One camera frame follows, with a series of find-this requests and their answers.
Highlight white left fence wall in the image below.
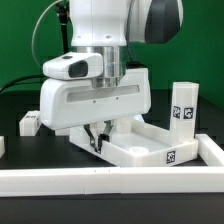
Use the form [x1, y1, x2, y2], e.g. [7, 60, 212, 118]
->
[0, 136, 5, 158]

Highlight grey curved cable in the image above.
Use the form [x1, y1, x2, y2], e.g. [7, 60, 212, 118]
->
[31, 0, 65, 75]

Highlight black cable bundle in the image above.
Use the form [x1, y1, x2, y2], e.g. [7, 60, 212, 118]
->
[0, 73, 49, 95]

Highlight white front fence wall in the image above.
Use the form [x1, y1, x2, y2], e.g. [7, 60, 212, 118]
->
[0, 166, 224, 197]

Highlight white fence wall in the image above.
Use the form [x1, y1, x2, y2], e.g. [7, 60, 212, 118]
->
[195, 134, 224, 167]
[0, 136, 5, 158]
[0, 166, 224, 197]

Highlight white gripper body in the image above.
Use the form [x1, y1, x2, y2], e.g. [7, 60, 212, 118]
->
[40, 52, 151, 130]

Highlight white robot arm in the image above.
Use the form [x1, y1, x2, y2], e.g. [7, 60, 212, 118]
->
[40, 0, 183, 153]

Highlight white desk top tray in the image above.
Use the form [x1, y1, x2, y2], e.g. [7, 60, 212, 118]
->
[69, 118, 198, 167]

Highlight white right fence wall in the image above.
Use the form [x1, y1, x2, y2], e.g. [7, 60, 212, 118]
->
[195, 134, 224, 167]

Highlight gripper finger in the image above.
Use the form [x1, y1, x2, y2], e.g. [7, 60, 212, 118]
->
[84, 124, 98, 150]
[95, 120, 113, 154]

